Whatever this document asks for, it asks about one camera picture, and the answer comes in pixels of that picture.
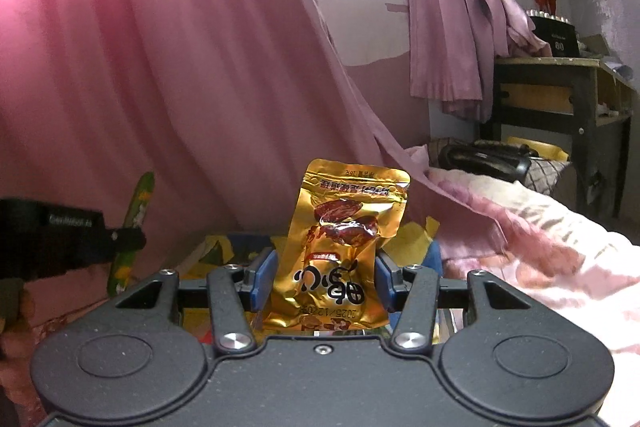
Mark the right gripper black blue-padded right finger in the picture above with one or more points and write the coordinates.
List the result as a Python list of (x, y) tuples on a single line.
[(411, 293)]

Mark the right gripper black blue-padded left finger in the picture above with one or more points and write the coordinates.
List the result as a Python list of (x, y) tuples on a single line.
[(234, 292)]

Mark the gold foil snack packet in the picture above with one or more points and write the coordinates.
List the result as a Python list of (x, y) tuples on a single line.
[(344, 215)]

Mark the green yellow snack packet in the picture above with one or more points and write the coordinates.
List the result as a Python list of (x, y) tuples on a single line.
[(129, 238)]

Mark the colourful snack storage box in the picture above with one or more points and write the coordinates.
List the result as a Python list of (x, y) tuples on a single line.
[(410, 246)]

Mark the pink floral blanket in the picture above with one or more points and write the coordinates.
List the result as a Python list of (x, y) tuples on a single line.
[(563, 259)]

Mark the black handbag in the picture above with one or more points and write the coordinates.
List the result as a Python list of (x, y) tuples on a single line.
[(499, 160)]

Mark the large pink curtain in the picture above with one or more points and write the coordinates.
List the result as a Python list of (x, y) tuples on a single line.
[(226, 101)]

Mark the dark wooden desk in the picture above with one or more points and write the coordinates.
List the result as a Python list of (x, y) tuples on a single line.
[(582, 98)]

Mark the tied purple curtain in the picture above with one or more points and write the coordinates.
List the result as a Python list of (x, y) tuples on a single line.
[(453, 45)]

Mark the black box on desk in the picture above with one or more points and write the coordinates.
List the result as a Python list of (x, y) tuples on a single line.
[(557, 31)]

